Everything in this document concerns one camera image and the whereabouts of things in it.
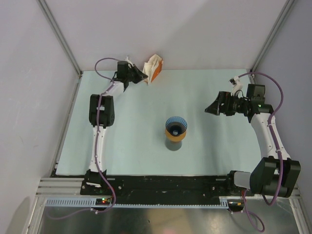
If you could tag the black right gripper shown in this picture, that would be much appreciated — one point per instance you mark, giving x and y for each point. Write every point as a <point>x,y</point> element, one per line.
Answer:
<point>216,108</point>

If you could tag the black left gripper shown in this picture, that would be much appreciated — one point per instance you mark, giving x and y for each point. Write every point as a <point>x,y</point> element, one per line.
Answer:
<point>139,73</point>

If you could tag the white paper coffee filters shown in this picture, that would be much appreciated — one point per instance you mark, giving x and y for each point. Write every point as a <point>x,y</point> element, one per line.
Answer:
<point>148,65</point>

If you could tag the blue glass dripper cone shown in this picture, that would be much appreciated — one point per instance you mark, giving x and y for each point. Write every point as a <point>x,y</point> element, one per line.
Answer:
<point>176,126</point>

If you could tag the glass beaker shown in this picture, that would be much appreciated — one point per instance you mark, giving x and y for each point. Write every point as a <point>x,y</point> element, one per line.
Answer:
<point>173,146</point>

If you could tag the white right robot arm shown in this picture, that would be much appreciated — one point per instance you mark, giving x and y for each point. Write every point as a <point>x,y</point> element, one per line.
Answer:
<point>276,173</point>

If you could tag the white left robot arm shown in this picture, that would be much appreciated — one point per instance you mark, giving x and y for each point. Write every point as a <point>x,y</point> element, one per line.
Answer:
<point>102,116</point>

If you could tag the orange filter box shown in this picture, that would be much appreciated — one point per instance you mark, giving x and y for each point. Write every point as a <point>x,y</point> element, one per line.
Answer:
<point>155,70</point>

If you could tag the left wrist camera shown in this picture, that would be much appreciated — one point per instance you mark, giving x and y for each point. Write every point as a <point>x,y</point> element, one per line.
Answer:
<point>129,62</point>

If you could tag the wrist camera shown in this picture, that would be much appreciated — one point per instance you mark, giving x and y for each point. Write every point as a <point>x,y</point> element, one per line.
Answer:
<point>237,85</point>
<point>129,62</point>

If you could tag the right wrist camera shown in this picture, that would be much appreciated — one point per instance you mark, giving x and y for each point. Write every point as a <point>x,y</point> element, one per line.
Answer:
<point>237,85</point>

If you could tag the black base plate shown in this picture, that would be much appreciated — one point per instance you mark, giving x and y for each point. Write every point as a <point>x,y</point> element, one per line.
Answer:
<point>162,190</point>

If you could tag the white cable duct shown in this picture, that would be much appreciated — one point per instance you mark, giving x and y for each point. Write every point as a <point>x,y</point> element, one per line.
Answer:
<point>99,203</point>

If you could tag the aluminium frame rail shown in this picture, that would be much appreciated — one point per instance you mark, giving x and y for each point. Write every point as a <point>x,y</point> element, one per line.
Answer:
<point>59,187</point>

